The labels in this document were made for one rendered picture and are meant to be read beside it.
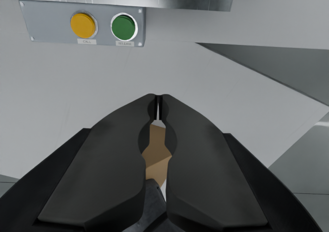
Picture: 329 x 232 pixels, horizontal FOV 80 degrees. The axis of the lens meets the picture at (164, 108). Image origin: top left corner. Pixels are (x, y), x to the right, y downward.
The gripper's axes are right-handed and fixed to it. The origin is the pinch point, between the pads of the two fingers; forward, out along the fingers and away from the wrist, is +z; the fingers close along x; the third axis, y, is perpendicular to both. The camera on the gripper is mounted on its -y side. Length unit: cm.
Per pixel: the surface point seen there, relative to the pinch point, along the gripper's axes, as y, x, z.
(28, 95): 22, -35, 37
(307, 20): -0.2, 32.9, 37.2
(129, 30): 1.6, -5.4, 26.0
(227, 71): 12.8, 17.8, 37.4
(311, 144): 113, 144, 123
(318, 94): 62, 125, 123
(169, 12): -0.2, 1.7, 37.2
